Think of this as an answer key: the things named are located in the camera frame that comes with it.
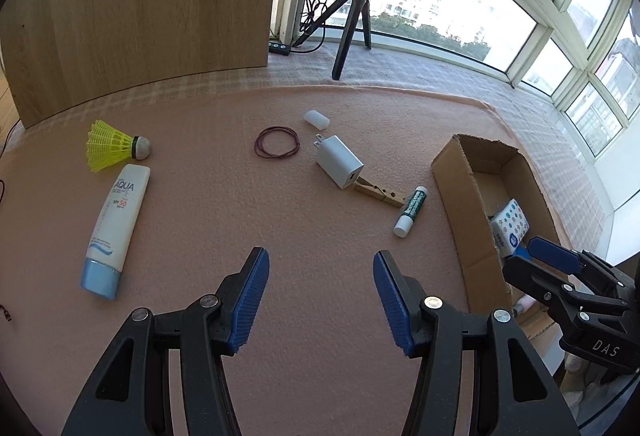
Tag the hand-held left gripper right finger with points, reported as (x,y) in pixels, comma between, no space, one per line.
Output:
(395,306)

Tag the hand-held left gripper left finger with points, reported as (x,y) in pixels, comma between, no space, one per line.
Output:
(250,301)

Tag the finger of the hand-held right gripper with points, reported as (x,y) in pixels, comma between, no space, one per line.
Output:
(535,281)
(550,253)

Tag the small pink bottle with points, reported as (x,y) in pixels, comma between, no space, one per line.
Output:
(524,303)

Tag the star-print tissue pack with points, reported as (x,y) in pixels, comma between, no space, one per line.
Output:
(510,226)

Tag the cardboard box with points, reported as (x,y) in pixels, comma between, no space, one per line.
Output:
(452,196)

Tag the small white cap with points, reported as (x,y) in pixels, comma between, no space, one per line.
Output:
(316,119)

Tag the person's right hand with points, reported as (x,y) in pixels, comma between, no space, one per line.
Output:
(582,393)

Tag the green and white glue stick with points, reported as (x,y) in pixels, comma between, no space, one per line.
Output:
(411,211)

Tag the wooden clothespin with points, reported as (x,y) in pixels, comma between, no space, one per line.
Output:
(377,193)

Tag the white sunscreen tube blue cap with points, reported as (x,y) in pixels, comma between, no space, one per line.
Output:
(117,226)

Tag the white charger plug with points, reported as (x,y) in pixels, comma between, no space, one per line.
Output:
(339,160)

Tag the yellow shuttlecock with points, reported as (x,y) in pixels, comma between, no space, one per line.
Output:
(112,146)

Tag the checked blanket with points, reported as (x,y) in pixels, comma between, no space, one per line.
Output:
(425,75)

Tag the black tripod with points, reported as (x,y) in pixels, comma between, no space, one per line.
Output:
(350,30)

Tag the light oak wooden board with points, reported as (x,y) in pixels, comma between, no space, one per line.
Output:
(140,5)

